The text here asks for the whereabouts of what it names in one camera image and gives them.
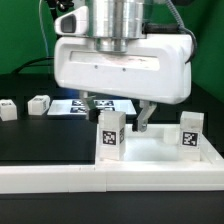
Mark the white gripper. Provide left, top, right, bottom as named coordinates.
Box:
left=54, top=6, right=192, bottom=132

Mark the white square tabletop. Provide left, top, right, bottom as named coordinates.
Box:
left=96, top=124, right=214, bottom=162

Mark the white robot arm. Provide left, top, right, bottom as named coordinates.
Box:
left=54, top=0, right=196, bottom=132

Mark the white marker sheet with tags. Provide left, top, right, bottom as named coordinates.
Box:
left=48, top=99, right=136, bottom=116

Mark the white L-shaped obstacle fence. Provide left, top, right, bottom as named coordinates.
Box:
left=0, top=147, right=224, bottom=194

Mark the black cable on table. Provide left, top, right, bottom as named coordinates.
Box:
left=11, top=57, right=56, bottom=75

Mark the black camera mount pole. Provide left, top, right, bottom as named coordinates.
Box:
left=46, top=0, right=74, bottom=17

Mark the grey cable behind pole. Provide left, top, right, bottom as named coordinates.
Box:
left=38, top=0, right=51, bottom=59

